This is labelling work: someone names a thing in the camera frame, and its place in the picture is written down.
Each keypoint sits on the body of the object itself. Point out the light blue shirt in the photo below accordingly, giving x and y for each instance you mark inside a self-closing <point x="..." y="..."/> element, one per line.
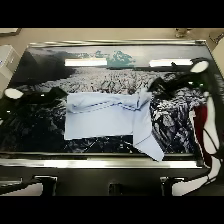
<point x="100" y="120"/>

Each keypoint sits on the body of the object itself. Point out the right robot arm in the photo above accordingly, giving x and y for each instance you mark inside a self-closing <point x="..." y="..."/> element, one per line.
<point x="211" y="140"/>

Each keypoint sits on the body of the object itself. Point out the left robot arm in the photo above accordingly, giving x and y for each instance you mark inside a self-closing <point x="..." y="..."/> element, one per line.
<point x="36" y="97"/>

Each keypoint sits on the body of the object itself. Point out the red garment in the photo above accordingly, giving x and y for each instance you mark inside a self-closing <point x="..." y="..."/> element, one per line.
<point x="200" y="120"/>

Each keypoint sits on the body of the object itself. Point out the white box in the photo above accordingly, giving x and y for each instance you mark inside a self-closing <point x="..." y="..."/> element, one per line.
<point x="7" y="63"/>

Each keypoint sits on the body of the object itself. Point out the silver frame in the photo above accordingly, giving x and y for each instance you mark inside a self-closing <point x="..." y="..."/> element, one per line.
<point x="100" y="163"/>

